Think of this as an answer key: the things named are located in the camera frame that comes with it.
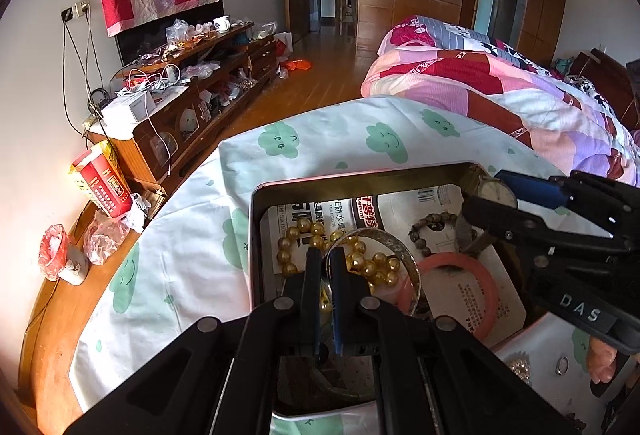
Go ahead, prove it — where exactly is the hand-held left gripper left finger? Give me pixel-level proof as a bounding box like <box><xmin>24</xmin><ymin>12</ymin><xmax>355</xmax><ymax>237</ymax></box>
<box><xmin>62</xmin><ymin>246</ymin><xmax>323</xmax><ymax>435</ymax></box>

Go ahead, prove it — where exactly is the black television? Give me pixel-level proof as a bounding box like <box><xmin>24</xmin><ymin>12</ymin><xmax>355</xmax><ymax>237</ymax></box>
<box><xmin>115</xmin><ymin>0</ymin><xmax>226</xmax><ymax>66</ymax></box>

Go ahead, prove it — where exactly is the golden bead bracelet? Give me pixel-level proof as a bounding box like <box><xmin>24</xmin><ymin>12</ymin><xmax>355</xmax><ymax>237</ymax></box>
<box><xmin>276</xmin><ymin>217</ymin><xmax>402</xmax><ymax>288</ymax></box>

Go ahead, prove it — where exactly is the black hanging cable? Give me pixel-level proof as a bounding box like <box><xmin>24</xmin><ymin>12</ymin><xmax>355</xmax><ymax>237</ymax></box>
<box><xmin>62</xmin><ymin>20</ymin><xmax>108</xmax><ymax>151</ymax></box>
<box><xmin>85</xmin><ymin>15</ymin><xmax>110</xmax><ymax>93</ymax></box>

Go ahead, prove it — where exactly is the pink plastic bag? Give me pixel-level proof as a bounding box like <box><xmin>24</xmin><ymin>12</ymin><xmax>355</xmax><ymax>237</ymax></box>
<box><xmin>41</xmin><ymin>224</ymin><xmax>68</xmax><ymax>281</ymax></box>

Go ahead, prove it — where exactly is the clear plastic bag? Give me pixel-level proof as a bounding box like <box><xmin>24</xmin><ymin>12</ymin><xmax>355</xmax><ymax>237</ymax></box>
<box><xmin>82</xmin><ymin>210</ymin><xmax>132</xmax><ymax>266</ymax></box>

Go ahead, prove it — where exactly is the red carton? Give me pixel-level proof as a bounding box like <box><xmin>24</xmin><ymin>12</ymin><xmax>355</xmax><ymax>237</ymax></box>
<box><xmin>70</xmin><ymin>140</ymin><xmax>133</xmax><ymax>218</ymax></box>

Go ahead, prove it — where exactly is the wooden headboard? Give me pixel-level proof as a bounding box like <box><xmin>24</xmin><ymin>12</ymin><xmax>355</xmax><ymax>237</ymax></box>
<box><xmin>570</xmin><ymin>48</ymin><xmax>640</xmax><ymax>131</ymax></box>

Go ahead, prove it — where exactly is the pink bangle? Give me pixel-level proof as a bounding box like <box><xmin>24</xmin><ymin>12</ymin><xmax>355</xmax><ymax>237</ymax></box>
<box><xmin>397</xmin><ymin>252</ymin><xmax>501</xmax><ymax>341</ymax></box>

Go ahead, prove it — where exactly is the red paper bag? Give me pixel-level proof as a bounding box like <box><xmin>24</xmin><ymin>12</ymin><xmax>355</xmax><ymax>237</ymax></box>
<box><xmin>272</xmin><ymin>32</ymin><xmax>296</xmax><ymax>61</ymax></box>

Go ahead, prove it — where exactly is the dark bead bracelet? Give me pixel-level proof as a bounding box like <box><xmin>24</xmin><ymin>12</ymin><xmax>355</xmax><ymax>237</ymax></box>
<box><xmin>407</xmin><ymin>212</ymin><xmax>463</xmax><ymax>258</ymax></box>

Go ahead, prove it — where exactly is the cloud printed tablecloth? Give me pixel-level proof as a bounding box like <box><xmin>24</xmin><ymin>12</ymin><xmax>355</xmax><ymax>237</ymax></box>
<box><xmin>70</xmin><ymin>95</ymin><xmax>640</xmax><ymax>435</ymax></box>

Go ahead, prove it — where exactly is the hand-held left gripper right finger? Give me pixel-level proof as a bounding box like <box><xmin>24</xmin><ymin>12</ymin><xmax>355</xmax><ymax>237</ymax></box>
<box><xmin>327</xmin><ymin>246</ymin><xmax>576</xmax><ymax>435</ymax></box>

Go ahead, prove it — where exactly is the printed paper sheet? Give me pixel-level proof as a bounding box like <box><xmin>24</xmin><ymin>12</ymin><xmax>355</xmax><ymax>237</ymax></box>
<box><xmin>260</xmin><ymin>185</ymin><xmax>526</xmax><ymax>346</ymax></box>

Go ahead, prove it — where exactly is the pink metal tin box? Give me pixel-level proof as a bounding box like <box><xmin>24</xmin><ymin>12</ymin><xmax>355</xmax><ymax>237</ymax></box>
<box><xmin>248</xmin><ymin>161</ymin><xmax>546</xmax><ymax>418</ymax></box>

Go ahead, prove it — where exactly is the metal wrist watch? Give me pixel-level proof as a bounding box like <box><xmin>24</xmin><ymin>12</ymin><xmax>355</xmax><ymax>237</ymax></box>
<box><xmin>457</xmin><ymin>165</ymin><xmax>519</xmax><ymax>261</ymax></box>

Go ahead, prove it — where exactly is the white box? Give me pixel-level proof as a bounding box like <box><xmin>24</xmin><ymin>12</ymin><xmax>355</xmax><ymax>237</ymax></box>
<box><xmin>102</xmin><ymin>85</ymin><xmax>188</xmax><ymax>126</ymax></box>

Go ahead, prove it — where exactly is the pink patchwork quilt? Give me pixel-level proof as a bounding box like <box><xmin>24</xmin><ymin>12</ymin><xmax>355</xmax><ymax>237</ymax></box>
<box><xmin>360</xmin><ymin>15</ymin><xmax>640</xmax><ymax>188</ymax></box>

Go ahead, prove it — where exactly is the wall socket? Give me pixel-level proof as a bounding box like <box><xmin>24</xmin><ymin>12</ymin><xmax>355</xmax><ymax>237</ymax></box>
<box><xmin>61</xmin><ymin>1</ymin><xmax>91</xmax><ymax>22</ymax></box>

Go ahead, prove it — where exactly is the person's right hand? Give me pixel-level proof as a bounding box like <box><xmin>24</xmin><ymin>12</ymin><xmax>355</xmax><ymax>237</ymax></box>
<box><xmin>587</xmin><ymin>335</ymin><xmax>627</xmax><ymax>398</ymax></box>

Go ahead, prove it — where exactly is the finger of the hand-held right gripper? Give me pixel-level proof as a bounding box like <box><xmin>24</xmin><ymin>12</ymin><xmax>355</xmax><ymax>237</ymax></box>
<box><xmin>462</xmin><ymin>194</ymin><xmax>632</xmax><ymax>260</ymax></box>
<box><xmin>495</xmin><ymin>169</ymin><xmax>640</xmax><ymax>236</ymax></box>

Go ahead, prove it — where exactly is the wooden television cabinet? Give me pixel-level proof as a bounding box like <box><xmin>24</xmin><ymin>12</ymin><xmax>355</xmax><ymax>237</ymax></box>
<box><xmin>82</xmin><ymin>22</ymin><xmax>278</xmax><ymax>196</ymax></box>

